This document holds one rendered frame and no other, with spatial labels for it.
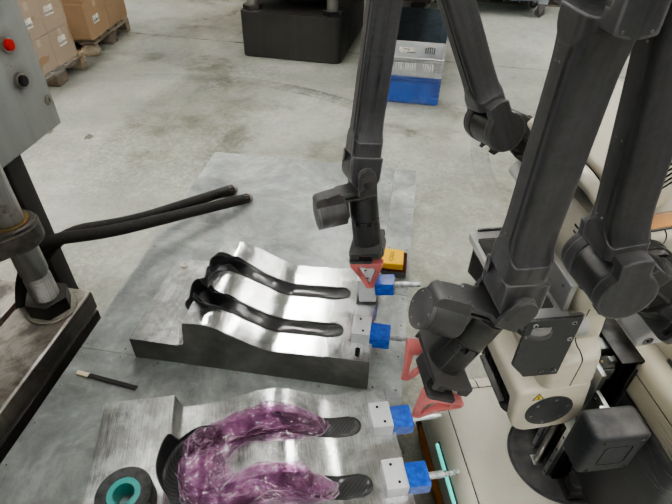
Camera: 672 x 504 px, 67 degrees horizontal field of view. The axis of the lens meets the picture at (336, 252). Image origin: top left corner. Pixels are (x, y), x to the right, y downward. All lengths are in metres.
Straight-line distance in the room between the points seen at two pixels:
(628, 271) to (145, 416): 0.76
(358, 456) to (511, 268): 0.45
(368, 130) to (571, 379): 0.64
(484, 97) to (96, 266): 2.16
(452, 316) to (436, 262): 1.93
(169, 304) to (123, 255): 1.60
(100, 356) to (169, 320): 0.17
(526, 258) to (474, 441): 1.09
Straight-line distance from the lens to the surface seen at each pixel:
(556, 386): 1.16
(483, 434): 1.69
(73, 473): 1.08
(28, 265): 1.28
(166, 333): 1.13
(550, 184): 0.59
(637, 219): 0.68
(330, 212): 0.96
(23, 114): 1.43
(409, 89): 4.18
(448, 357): 0.74
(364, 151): 0.93
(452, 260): 2.64
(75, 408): 1.15
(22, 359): 1.31
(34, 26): 4.72
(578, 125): 0.56
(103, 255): 2.81
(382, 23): 0.91
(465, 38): 0.97
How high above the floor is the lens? 1.68
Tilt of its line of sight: 40 degrees down
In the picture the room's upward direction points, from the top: 1 degrees clockwise
